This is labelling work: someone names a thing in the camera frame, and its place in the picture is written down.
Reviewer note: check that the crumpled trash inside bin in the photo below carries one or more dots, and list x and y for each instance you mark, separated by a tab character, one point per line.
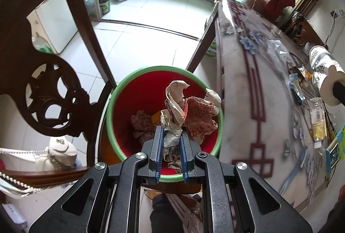
143	128

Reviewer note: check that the white handbag with pearl chain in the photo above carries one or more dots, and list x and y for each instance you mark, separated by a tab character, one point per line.
60	154

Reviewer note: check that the clear plastic bag blue contents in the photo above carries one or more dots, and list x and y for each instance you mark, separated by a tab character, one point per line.
276	48

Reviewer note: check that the clear plastic bottle yellow liquid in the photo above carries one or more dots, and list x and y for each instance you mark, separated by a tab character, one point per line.
318	121

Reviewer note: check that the red white paper wrapper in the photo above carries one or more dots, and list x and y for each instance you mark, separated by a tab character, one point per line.
193	115

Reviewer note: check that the floral printed tablecloth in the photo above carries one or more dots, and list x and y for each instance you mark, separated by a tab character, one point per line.
267	119

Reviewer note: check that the dark carved wooden chair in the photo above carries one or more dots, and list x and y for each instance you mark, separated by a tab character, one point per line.
44	87

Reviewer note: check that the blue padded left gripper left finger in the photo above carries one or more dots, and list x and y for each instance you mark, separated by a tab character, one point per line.
151	172

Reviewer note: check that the white refrigerator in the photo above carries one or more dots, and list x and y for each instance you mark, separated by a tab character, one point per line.
52	26

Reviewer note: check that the blue colourful book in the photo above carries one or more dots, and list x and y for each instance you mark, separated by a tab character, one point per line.
335	151

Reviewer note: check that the dark wooden side chair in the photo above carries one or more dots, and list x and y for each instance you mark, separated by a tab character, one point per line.
301	33

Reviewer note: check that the white paper towel roll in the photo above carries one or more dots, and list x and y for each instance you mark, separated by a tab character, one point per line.
327	75

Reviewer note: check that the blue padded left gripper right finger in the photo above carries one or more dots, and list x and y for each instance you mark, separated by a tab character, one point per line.
191	173

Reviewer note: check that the small black green bin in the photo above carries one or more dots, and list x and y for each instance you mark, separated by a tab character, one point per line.
104	6

